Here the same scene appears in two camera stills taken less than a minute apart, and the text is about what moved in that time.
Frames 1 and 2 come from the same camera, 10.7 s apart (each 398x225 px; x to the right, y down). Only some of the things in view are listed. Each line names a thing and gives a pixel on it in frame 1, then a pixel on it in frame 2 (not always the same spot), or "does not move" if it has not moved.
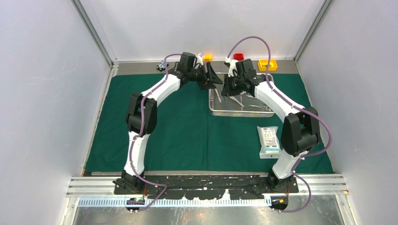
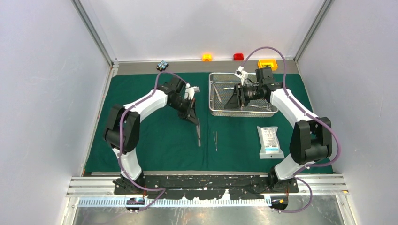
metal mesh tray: (242, 104) does not move
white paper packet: (269, 145) does not move
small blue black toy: (161, 66) does not move
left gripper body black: (200, 75) to (185, 107)
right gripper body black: (233, 86) to (243, 94)
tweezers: (218, 95) does not move
